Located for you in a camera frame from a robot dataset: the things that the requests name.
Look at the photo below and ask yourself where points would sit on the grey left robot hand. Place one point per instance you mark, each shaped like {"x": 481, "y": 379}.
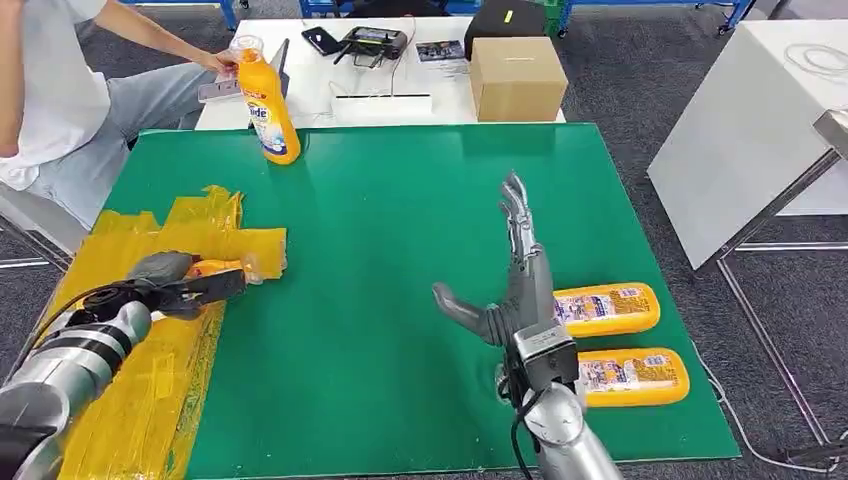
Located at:
{"x": 166, "y": 268}

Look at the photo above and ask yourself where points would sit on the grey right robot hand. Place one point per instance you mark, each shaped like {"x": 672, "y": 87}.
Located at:
{"x": 526, "y": 291}

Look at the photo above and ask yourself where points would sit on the orange drink bottle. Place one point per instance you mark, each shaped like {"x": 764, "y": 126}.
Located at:
{"x": 642, "y": 378}
{"x": 616, "y": 310}
{"x": 268, "y": 112}
{"x": 215, "y": 268}

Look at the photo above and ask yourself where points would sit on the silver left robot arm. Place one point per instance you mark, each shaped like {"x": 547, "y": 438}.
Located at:
{"x": 73, "y": 371}

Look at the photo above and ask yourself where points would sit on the yellow plastic sheet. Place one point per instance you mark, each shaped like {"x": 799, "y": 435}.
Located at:
{"x": 146, "y": 397}

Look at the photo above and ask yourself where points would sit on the grey seat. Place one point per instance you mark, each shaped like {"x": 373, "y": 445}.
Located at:
{"x": 36, "y": 222}

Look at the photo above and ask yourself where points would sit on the green table mat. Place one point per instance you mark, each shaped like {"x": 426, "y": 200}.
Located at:
{"x": 397, "y": 232}

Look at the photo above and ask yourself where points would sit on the tablet with blue cover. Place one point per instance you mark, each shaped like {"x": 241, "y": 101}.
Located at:
{"x": 218, "y": 91}

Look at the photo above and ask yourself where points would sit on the person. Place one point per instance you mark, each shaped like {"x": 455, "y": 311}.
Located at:
{"x": 60, "y": 99}

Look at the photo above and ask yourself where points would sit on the brown cardboard box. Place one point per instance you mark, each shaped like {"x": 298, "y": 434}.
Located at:
{"x": 518, "y": 79}

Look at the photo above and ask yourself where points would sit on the person's left hand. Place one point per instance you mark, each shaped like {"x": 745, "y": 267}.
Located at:
{"x": 222, "y": 63}

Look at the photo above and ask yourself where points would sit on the white power strip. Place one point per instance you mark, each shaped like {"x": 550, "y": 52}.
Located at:
{"x": 381, "y": 107}

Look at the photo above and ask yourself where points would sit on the printed leaflet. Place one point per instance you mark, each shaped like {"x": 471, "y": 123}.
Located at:
{"x": 438, "y": 51}

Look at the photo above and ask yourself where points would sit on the white desk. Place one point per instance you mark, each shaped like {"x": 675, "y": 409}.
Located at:
{"x": 371, "y": 76}

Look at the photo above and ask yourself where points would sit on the white side table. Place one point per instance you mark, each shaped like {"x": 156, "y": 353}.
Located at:
{"x": 742, "y": 132}

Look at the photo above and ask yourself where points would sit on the black bag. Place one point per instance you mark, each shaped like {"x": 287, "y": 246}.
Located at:
{"x": 497, "y": 23}

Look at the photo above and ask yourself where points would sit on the black smartphone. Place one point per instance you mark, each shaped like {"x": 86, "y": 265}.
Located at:
{"x": 321, "y": 41}

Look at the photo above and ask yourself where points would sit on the black remote controller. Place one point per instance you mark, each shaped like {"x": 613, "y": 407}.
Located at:
{"x": 371, "y": 43}

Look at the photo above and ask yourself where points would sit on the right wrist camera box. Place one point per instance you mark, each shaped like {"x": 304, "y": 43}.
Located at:
{"x": 543, "y": 354}

